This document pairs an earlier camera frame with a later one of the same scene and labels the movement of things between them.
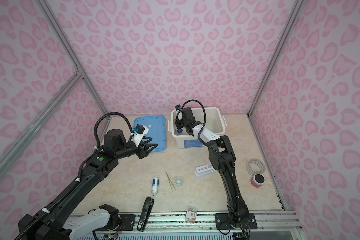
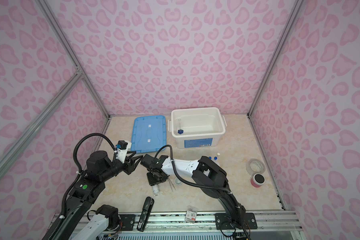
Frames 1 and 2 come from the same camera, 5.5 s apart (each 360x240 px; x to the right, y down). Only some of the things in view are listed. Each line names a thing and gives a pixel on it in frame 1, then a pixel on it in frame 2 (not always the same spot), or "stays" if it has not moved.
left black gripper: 143,150 to 130,167
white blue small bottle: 155,183 stays
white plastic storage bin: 215,122 stays
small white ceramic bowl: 178,181 stays
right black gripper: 178,121 to 151,182
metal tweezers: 170,182 stays
